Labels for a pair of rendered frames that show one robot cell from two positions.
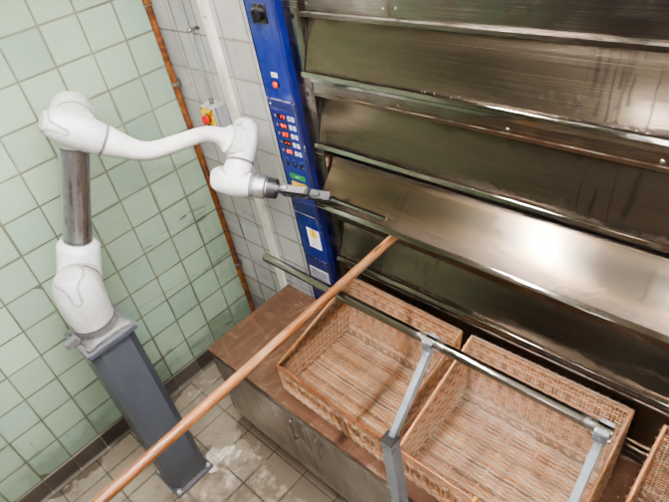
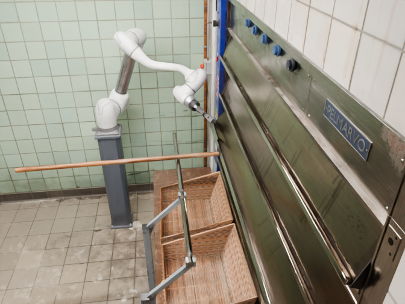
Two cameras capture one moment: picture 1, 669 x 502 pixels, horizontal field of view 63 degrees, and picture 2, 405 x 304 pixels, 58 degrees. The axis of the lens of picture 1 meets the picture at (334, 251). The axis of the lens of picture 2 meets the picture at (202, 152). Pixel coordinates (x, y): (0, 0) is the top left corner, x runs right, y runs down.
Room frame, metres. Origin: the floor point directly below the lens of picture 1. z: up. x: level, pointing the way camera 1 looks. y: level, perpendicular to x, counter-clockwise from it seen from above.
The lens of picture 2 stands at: (-0.25, -1.20, 2.44)
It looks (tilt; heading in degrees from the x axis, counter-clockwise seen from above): 32 degrees down; 33
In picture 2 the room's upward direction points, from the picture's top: straight up
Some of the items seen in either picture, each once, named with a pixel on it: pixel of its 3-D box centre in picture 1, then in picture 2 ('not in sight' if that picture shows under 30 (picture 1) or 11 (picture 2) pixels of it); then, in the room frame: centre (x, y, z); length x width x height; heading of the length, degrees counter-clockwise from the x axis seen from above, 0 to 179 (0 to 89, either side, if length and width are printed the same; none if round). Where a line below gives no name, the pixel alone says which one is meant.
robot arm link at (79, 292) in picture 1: (80, 295); (106, 111); (1.57, 0.93, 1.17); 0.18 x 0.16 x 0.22; 17
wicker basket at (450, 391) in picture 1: (509, 443); (204, 276); (0.95, -0.43, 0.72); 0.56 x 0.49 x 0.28; 41
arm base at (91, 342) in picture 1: (92, 327); (105, 128); (1.55, 0.94, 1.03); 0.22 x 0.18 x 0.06; 131
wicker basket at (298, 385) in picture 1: (367, 361); (193, 210); (1.39, -0.04, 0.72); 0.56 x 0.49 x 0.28; 39
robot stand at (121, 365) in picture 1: (147, 408); (116, 179); (1.56, 0.93, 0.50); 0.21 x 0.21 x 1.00; 41
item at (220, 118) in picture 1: (215, 115); (207, 66); (2.24, 0.38, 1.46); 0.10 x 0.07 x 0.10; 41
